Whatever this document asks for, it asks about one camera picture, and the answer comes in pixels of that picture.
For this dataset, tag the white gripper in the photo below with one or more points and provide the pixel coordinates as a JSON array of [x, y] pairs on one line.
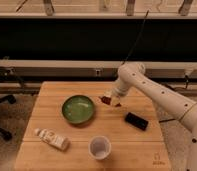
[[120, 89]]

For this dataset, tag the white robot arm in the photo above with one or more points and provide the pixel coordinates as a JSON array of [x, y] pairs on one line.
[[182, 108]]

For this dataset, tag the black rectangular block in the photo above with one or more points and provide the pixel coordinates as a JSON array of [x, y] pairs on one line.
[[136, 121]]

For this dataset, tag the green bowl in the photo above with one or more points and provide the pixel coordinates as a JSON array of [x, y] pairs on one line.
[[78, 109]]

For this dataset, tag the white tube bottle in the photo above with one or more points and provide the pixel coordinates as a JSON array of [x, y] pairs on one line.
[[53, 139]]

